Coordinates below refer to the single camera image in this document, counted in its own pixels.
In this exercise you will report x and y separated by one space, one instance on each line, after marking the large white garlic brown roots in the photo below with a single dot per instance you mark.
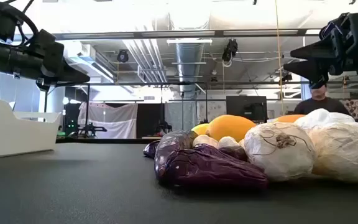
278 155

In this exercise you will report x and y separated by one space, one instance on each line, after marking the small black ceiling device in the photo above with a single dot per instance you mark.
122 56

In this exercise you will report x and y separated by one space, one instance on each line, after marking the black vertical frame post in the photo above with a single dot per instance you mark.
206 102
87 109
182 109

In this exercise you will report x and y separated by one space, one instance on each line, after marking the large bright white garlic bulb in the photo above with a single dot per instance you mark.
322 118

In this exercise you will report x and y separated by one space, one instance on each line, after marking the patterned chair back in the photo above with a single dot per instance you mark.
356 107

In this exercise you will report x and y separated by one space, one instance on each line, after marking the pale yellow lemon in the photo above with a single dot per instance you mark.
200 129

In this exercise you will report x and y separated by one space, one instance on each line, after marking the white hanging sheet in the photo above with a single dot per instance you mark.
113 121

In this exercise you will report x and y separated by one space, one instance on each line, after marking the white ceiling light fixture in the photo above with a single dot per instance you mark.
189 41

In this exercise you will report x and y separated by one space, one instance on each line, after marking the long grey frame bar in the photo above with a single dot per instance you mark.
166 33

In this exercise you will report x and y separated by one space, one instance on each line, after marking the grey hanging sheet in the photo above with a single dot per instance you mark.
174 115

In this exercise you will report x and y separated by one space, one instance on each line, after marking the person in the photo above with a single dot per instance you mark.
319 105

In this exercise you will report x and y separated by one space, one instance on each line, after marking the large cream garlic bulb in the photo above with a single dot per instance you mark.
343 155

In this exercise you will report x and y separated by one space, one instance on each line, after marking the small white garlic bulb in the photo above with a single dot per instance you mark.
241 143
204 140
227 142

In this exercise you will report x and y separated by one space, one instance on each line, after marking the black background robot stand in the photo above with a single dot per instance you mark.
87 129

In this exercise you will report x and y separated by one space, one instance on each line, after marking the black computer monitor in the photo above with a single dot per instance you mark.
247 109

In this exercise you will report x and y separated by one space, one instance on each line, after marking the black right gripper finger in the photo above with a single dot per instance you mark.
319 51
315 70

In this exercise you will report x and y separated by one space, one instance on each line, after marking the black hanging ceiling camera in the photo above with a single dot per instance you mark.
230 49

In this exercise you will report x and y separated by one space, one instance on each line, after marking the thin black frame bar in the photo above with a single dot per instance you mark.
166 83

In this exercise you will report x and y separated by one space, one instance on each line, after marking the large orange-yellow lemon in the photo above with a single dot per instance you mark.
228 127

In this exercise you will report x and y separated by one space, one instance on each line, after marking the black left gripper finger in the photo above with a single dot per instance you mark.
73 74

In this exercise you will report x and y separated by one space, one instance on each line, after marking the silver ventilation duct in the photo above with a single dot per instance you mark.
189 62

